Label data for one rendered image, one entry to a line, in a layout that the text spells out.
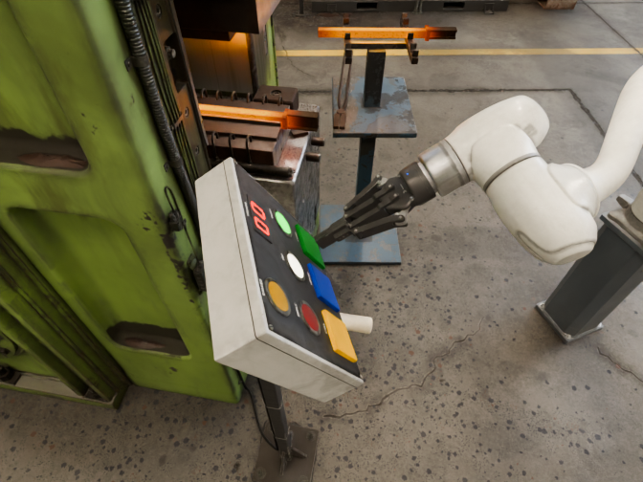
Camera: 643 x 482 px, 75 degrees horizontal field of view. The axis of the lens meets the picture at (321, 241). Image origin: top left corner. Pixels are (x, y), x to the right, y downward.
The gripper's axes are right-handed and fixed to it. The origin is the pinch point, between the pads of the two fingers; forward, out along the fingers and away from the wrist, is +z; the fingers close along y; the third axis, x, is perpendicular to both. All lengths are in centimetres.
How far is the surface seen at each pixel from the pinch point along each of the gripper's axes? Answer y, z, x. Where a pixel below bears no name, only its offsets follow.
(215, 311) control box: -20.4, 12.3, 22.7
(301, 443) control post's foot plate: -7, 62, -83
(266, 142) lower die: 39.8, 8.2, -1.3
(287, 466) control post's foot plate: -13, 67, -79
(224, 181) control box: 2.0, 7.6, 22.7
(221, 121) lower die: 50, 17, 5
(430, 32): 77, -49, -28
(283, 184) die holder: 30.8, 10.0, -8.7
